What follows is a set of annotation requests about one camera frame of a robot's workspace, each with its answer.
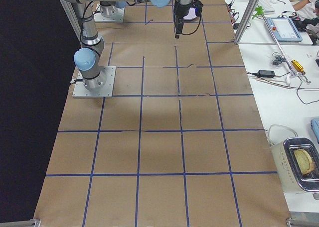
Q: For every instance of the blue teach pendant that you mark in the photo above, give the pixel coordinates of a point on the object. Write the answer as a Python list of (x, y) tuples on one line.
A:
[(283, 29)]

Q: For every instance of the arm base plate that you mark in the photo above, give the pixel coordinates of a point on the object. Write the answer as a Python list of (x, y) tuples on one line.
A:
[(100, 87), (100, 19)]

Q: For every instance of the white toaster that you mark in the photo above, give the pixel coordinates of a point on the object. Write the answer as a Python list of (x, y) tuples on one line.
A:
[(288, 170)]

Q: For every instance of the green plastic clamp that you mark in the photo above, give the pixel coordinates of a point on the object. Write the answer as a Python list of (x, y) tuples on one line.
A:
[(258, 12)]

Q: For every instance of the long metal rod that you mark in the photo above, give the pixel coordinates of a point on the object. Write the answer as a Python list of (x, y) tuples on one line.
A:
[(291, 68)]

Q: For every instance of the lavender plate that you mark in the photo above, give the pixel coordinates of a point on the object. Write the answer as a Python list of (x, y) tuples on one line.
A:
[(191, 15)]

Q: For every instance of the yellow tool on table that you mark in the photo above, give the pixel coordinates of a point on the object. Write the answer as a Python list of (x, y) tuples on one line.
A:
[(299, 68)]

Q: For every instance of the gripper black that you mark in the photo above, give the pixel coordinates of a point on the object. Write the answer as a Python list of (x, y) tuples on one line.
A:
[(179, 13)]

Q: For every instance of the bread slice in toaster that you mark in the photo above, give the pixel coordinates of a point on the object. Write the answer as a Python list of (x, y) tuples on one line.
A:
[(304, 160)]

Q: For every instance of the aluminium frame post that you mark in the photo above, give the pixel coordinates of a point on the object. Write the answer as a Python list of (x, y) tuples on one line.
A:
[(252, 4)]

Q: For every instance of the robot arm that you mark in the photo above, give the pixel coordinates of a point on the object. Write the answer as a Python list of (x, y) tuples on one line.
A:
[(110, 9), (92, 44)]

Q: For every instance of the black power adapter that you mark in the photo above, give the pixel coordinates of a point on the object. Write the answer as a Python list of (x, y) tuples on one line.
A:
[(266, 73)]

